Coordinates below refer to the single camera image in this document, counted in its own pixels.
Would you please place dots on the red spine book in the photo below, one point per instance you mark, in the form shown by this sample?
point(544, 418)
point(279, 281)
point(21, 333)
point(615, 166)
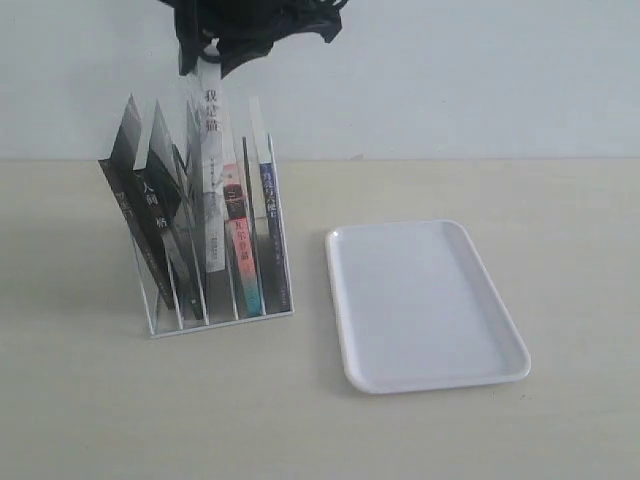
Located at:
point(241, 238)

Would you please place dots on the black book white title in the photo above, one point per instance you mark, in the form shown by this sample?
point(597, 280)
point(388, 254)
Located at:
point(156, 175)

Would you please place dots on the blue spine book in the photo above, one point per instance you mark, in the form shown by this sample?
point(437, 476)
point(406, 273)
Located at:
point(272, 205)

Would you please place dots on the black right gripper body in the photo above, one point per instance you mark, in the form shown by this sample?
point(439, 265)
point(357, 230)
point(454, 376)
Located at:
point(233, 33)

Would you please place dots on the grey cat title book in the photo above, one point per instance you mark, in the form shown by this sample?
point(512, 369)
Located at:
point(210, 109)

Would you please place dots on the dark brown book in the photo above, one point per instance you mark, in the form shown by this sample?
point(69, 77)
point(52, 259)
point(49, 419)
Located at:
point(119, 173)

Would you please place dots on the white rectangular tray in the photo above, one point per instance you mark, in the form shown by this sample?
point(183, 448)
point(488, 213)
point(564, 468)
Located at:
point(416, 310)

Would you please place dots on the white wire book rack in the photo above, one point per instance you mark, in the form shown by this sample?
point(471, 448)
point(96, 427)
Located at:
point(221, 292)

